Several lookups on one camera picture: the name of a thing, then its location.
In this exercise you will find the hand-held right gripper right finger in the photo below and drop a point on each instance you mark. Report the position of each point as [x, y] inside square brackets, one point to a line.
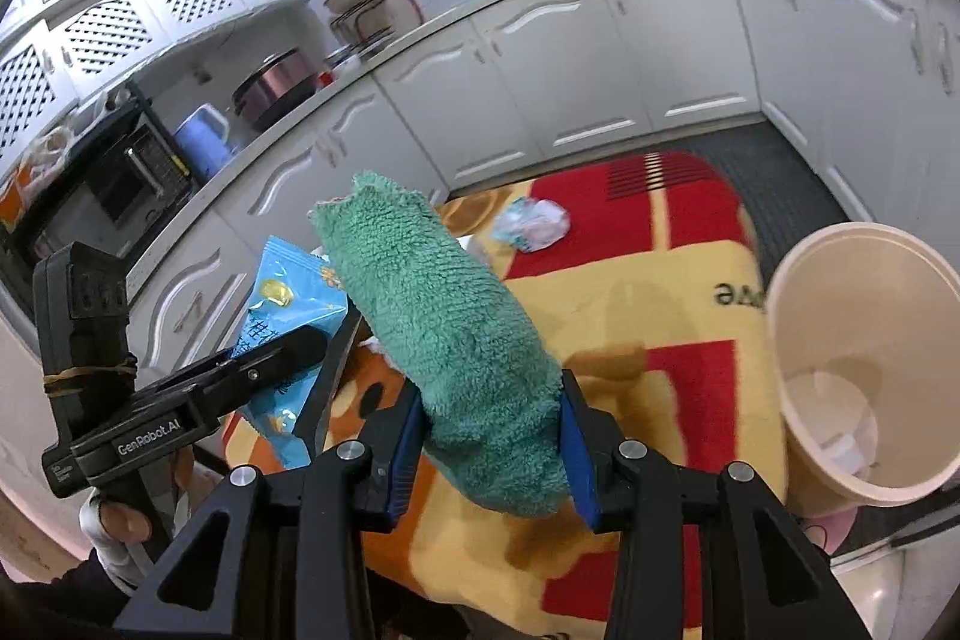
[579, 452]

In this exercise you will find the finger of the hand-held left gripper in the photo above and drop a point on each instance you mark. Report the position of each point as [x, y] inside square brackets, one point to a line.
[285, 355]
[330, 377]

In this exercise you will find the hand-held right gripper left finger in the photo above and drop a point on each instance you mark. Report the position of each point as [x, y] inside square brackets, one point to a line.
[409, 452]

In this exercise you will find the blue snack packet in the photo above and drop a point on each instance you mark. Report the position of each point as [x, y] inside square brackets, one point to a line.
[289, 302]

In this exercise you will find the green fluffy cloth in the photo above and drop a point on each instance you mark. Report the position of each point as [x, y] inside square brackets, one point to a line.
[450, 325]

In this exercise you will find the beige plastic bin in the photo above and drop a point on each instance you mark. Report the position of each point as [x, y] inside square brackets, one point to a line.
[862, 310]

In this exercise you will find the person's left forearm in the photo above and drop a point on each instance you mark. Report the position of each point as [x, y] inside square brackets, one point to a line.
[52, 599]

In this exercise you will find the person's left hand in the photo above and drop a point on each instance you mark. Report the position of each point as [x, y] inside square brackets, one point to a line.
[120, 524]

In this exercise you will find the black microwave oven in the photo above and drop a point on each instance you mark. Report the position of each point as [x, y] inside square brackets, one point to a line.
[127, 183]

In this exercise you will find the red yellow printed blanket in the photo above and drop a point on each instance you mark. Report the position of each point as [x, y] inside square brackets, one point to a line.
[675, 310]

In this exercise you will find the light blue kettle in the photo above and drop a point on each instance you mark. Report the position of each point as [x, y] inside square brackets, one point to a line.
[199, 141]

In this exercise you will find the crumpled pale wrapper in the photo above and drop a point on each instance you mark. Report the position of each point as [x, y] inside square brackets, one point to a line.
[532, 224]

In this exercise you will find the white crumpled paper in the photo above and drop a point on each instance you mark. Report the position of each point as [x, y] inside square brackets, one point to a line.
[825, 400]

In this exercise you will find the purple rice cooker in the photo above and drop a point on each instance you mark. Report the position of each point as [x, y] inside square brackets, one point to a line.
[274, 85]

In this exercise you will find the white base cabinets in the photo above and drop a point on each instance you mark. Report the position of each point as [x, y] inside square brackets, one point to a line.
[675, 48]

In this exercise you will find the white lattice wall cabinets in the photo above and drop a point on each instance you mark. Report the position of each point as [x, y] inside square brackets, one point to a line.
[97, 33]

